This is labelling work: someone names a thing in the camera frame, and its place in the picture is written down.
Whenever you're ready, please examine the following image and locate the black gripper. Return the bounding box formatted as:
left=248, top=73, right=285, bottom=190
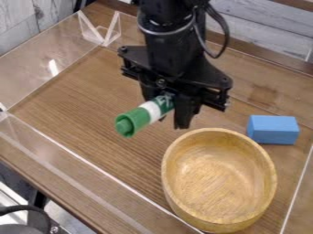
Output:
left=118, top=24, right=233, bottom=129

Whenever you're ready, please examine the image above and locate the green Expo marker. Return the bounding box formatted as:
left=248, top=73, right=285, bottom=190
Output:
left=116, top=94, right=174, bottom=137

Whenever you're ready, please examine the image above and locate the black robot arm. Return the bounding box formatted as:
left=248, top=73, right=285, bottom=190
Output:
left=118, top=0, right=233, bottom=129

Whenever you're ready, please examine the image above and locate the brown wooden bowl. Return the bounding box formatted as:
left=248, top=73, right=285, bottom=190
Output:
left=162, top=128, right=277, bottom=234

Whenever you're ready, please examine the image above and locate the blue foam block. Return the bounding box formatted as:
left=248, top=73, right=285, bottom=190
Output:
left=248, top=115, right=300, bottom=144

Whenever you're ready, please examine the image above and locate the clear acrylic corner bracket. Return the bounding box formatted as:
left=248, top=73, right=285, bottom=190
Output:
left=78, top=11, right=121, bottom=47

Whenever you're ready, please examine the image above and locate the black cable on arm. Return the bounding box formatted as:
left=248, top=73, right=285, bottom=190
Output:
left=193, top=5, right=232, bottom=59

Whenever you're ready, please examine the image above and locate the clear acrylic barrier wall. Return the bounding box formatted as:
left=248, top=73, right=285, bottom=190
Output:
left=0, top=111, right=198, bottom=234

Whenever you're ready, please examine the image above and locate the black cable bottom left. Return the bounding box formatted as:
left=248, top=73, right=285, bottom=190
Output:
left=0, top=204, right=53, bottom=234

